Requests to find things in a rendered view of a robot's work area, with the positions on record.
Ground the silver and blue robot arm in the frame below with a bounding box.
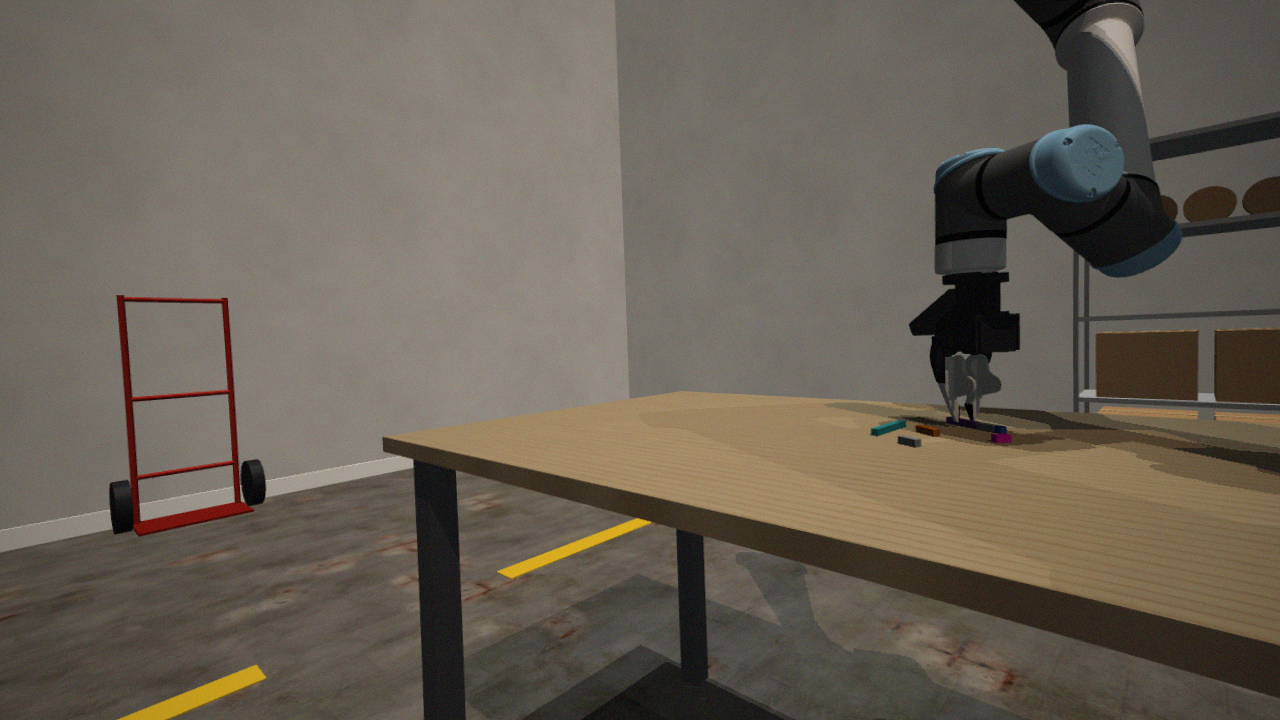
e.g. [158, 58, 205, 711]
[934, 0, 1181, 277]

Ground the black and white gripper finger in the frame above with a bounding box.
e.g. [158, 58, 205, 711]
[964, 352, 1002, 421]
[931, 334, 977, 421]

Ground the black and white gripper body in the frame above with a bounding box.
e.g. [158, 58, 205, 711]
[934, 272, 1020, 355]

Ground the turquoise rod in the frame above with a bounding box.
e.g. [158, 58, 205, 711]
[870, 420, 906, 436]

